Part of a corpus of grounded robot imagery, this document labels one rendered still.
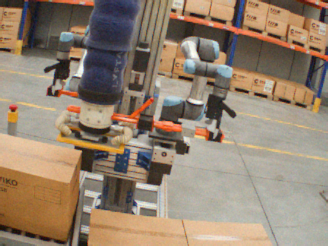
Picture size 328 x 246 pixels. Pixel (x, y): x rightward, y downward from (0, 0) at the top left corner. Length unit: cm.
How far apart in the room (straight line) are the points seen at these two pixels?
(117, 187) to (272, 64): 857
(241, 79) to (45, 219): 783
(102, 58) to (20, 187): 79
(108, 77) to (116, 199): 125
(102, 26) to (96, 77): 25
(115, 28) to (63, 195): 85
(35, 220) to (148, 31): 139
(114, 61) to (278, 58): 930
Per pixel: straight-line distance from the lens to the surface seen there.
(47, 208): 194
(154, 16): 242
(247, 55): 1055
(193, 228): 240
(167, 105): 233
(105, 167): 249
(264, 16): 925
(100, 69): 172
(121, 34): 168
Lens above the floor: 187
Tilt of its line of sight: 19 degrees down
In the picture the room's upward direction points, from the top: 12 degrees clockwise
